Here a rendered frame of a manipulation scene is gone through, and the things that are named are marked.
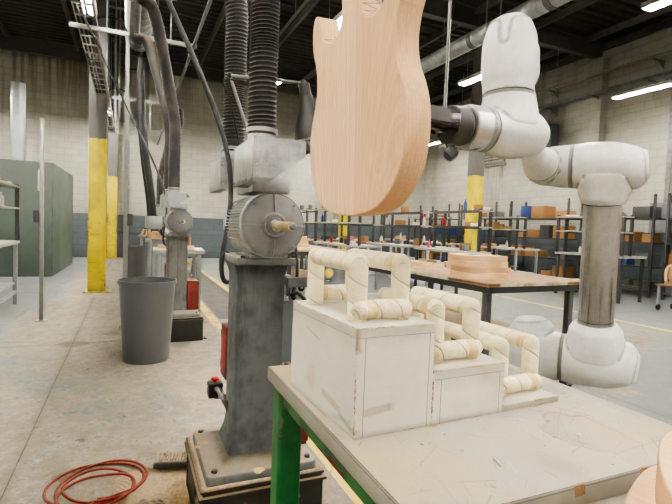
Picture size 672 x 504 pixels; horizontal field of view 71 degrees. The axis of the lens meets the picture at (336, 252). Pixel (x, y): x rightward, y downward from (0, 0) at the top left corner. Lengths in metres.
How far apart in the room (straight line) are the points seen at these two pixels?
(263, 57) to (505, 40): 0.92
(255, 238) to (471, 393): 1.13
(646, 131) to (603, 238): 12.53
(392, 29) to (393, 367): 0.51
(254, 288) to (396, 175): 1.33
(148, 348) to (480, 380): 3.82
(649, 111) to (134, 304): 12.52
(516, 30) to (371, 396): 0.75
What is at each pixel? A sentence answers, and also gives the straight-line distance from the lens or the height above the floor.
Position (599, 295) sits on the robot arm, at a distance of 1.63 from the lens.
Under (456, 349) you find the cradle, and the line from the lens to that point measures 0.87.
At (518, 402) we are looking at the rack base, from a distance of 0.98.
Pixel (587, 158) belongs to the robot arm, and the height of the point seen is 1.47.
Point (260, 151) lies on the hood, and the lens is 1.52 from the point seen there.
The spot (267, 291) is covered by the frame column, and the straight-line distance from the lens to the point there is 1.99.
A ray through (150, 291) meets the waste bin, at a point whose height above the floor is 0.65.
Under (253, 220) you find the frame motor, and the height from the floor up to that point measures 1.27.
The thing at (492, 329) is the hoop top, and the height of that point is 1.04.
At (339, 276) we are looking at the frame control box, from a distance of 1.90.
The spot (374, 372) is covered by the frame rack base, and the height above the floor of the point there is 1.03.
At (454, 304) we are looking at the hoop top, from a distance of 0.92.
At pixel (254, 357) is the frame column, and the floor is 0.70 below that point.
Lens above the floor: 1.25
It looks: 3 degrees down
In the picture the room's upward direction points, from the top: 2 degrees clockwise
